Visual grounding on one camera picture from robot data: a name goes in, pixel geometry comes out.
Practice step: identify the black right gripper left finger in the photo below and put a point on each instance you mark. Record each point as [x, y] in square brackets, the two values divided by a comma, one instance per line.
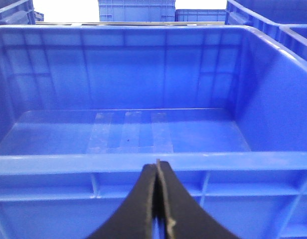
[133, 219]

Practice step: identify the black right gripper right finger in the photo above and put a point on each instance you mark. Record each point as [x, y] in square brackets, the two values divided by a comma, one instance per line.
[179, 215]

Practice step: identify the blue bin with buttons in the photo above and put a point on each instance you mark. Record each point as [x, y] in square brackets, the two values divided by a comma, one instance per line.
[283, 20]

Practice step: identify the empty blue plastic bin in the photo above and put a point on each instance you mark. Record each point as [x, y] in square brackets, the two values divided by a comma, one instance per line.
[83, 109]

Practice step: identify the low blue crate far right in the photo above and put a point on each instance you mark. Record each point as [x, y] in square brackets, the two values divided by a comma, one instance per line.
[197, 15]

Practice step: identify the blue crate far centre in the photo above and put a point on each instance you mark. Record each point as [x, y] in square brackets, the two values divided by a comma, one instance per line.
[137, 10]

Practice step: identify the blue bin rear left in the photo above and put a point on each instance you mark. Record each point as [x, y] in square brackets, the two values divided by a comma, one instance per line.
[16, 12]

